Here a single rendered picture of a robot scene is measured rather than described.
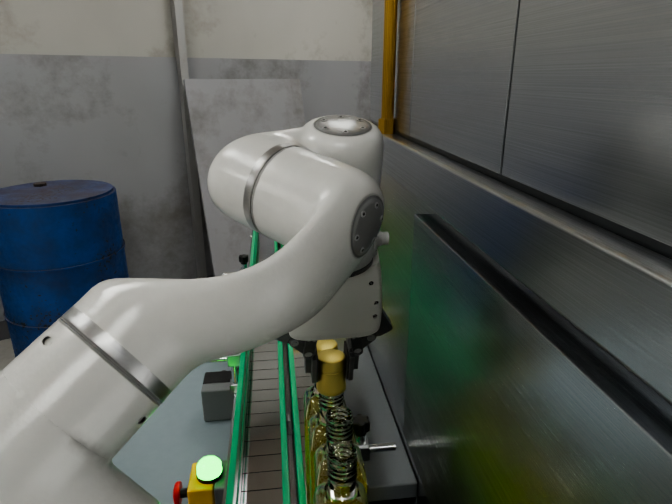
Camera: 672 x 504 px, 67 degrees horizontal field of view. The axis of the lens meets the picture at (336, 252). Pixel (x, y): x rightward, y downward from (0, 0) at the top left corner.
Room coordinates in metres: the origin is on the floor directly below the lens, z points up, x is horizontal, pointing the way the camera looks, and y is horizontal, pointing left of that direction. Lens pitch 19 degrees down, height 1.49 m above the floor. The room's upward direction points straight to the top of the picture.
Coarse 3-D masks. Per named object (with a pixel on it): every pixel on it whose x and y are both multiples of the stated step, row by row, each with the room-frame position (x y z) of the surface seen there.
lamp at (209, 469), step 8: (208, 456) 0.72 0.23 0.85; (200, 464) 0.70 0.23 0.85; (208, 464) 0.70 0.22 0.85; (216, 464) 0.70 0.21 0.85; (200, 472) 0.69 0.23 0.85; (208, 472) 0.69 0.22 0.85; (216, 472) 0.69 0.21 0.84; (200, 480) 0.69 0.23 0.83; (208, 480) 0.69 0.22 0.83; (216, 480) 0.69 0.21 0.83
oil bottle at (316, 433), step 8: (312, 416) 0.53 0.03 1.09; (312, 424) 0.51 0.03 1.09; (320, 424) 0.50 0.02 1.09; (312, 432) 0.50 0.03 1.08; (320, 432) 0.49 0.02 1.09; (312, 440) 0.49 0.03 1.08; (320, 440) 0.49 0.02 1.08; (352, 440) 0.49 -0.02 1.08; (312, 448) 0.49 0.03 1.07; (312, 456) 0.49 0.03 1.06; (312, 464) 0.49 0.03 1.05; (312, 472) 0.49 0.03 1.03; (312, 480) 0.49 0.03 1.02; (312, 488) 0.49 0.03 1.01; (312, 496) 0.49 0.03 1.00
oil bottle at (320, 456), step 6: (324, 444) 0.47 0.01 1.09; (354, 444) 0.47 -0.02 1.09; (318, 450) 0.46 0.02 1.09; (324, 450) 0.46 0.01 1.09; (360, 450) 0.47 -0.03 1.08; (318, 456) 0.46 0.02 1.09; (324, 456) 0.45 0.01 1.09; (360, 456) 0.46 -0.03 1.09; (318, 462) 0.45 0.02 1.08; (324, 462) 0.44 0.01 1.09; (360, 462) 0.45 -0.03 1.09; (318, 468) 0.44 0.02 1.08; (324, 468) 0.44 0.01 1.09; (360, 468) 0.44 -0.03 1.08; (318, 474) 0.44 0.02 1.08; (324, 474) 0.43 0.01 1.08; (360, 474) 0.44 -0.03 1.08; (318, 480) 0.43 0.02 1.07; (324, 480) 0.43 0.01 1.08; (360, 480) 0.43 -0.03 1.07; (366, 480) 0.44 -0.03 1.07; (366, 486) 0.44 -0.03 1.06; (366, 492) 0.44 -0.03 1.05
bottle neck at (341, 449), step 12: (336, 444) 0.41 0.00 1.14; (348, 444) 0.41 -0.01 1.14; (336, 456) 0.41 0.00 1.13; (348, 456) 0.41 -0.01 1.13; (336, 468) 0.39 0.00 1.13; (348, 468) 0.39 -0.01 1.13; (336, 480) 0.39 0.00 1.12; (348, 480) 0.39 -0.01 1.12; (336, 492) 0.39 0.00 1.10; (348, 492) 0.39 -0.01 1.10
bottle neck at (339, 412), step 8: (336, 408) 0.47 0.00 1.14; (344, 408) 0.47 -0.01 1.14; (328, 416) 0.45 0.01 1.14; (336, 416) 0.47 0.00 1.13; (344, 416) 0.47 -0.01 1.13; (352, 416) 0.45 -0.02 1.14; (328, 424) 0.45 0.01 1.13; (336, 424) 0.44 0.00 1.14; (344, 424) 0.45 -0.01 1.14; (352, 424) 0.46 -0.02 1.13; (328, 432) 0.45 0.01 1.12; (336, 432) 0.44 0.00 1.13; (344, 432) 0.44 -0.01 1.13; (352, 432) 0.46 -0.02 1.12; (328, 440) 0.45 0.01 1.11; (336, 440) 0.44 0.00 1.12; (344, 440) 0.44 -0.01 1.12
